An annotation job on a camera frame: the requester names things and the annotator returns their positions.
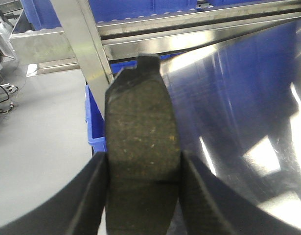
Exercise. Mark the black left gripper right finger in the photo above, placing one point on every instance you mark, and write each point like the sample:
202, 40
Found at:
210, 207

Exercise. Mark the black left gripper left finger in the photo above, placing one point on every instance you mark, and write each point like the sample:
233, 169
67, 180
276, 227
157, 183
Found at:
75, 210

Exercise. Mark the lower blue plastic bin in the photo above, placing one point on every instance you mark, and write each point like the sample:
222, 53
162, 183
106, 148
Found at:
95, 123

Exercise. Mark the blue plastic bin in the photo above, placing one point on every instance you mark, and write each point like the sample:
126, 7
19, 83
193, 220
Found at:
108, 10
227, 2
95, 123

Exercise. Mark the left blue plastic bin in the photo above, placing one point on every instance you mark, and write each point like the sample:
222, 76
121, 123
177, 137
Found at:
108, 10

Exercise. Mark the right blue plastic bin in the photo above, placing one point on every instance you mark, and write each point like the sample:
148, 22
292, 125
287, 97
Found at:
227, 2

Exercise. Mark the stainless steel rack frame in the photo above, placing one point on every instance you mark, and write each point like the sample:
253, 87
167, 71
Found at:
81, 44

